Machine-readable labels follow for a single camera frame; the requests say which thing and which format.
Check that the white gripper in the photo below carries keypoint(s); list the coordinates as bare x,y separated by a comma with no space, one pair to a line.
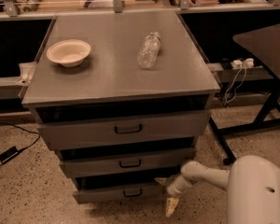
173,189

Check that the grey bottom drawer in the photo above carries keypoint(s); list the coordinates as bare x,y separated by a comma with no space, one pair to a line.
104,188

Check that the grey drawer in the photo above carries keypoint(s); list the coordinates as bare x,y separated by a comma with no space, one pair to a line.
123,130
134,162
104,188

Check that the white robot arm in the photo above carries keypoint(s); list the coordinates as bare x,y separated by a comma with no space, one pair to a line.
252,185

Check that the grey middle drawer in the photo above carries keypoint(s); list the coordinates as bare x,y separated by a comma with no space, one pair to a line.
134,162

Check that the grey drawer cabinet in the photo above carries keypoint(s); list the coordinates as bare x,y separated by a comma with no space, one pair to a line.
111,84

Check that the grey top drawer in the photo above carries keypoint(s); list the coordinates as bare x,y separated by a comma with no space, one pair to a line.
123,130

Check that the clear plastic water bottle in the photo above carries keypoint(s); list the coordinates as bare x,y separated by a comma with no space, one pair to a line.
149,50

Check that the white paper bowl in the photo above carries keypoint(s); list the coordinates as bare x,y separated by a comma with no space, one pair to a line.
69,53

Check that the black side table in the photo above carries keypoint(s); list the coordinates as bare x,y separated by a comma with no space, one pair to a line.
264,44

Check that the white power plugs with cables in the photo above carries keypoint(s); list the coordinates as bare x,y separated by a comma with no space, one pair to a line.
241,67

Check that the black power adapter with cable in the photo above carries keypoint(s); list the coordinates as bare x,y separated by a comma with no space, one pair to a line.
13,152

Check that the metal shelf rail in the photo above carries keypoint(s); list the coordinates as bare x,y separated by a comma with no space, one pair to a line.
130,8

